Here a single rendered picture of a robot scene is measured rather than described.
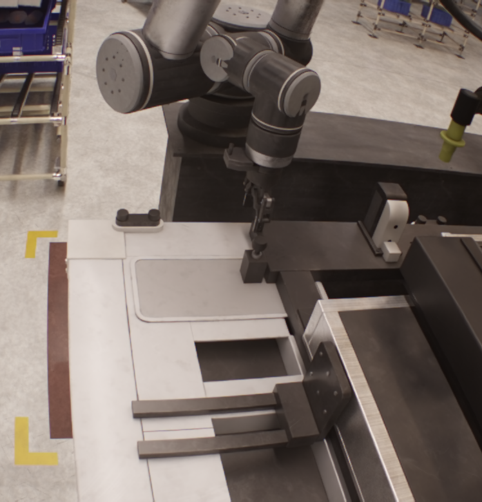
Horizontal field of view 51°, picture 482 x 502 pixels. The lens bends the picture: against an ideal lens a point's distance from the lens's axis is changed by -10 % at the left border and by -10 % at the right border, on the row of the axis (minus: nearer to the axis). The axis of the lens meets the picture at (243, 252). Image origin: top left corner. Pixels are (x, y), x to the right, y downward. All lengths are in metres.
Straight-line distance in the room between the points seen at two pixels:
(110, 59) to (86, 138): 2.04
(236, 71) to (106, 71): 0.33
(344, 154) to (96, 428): 1.06
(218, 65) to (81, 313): 0.57
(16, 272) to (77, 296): 1.29
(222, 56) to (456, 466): 0.89
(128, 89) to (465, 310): 0.82
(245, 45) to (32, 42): 1.56
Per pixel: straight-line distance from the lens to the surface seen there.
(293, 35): 1.23
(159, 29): 1.18
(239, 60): 1.11
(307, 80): 1.05
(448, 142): 0.77
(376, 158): 1.66
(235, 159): 1.13
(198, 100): 1.44
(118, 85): 1.24
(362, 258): 1.28
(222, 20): 1.37
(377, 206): 1.30
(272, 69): 1.06
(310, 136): 1.65
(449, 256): 1.00
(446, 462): 0.85
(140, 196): 2.78
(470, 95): 0.76
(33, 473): 1.81
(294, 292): 1.12
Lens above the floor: 1.63
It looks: 40 degrees down
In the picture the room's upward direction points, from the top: 14 degrees clockwise
